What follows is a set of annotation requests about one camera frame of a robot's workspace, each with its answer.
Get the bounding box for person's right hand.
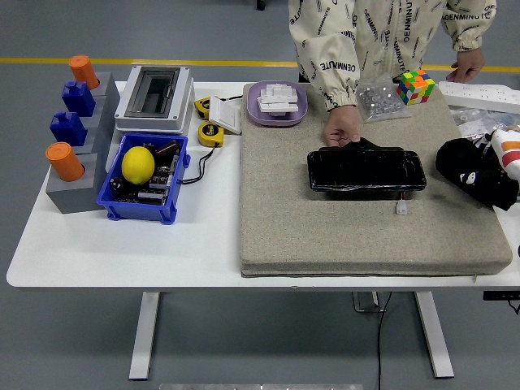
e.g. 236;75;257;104
323;103;362;148

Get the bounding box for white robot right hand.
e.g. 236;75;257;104
458;128;520;184

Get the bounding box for person's left hand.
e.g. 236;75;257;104
445;47;487;84

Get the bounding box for black rag with red tag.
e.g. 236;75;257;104
435;137;520;212

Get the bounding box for black glossy display panel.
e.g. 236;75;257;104
306;136;428;202

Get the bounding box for white power strip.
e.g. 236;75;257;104
437;80;520;115

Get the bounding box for clear bag of metal nuts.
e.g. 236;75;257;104
353;76;412;124

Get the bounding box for clear bags of small parts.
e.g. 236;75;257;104
448;104;520;141

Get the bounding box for colourful puzzle cube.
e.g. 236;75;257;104
396;69;436;106

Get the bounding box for purple tray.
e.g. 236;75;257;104
245;80;309;128

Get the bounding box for person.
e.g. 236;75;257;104
288;0;448;85

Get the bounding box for grey-brown mat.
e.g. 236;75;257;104
238;82;514;280

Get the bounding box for yellow tape measure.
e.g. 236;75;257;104
197;120;225;147
193;96;220;120

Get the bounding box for black control box under table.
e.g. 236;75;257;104
482;289;520;303

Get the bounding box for dark circuit board with capacitors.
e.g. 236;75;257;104
109;137;182;204

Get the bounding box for white table leg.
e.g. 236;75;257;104
128;291;160;381
414;291;455;379

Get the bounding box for yellow lemon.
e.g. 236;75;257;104
121;145;156;186

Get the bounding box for blue plastic bin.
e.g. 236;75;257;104
95;132;191;225

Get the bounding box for orange cylinder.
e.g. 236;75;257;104
67;54;101;90
45;141;85;183

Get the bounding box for blue block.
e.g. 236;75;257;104
49;110;88;147
61;80;97;117

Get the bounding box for grey stepped block holder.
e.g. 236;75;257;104
44;71;122;215

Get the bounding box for stack of white switch parts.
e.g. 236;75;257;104
256;81;301;119

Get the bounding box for white wall switch plate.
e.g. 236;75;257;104
207;97;244;136

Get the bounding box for thin black cable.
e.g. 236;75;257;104
178;141;220;186

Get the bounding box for white enclosure with grey window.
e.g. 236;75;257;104
113;64;195;136

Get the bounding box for metal bracket under table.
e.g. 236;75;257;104
351;291;386;314

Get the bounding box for black cable under table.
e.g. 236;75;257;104
375;291;394;390

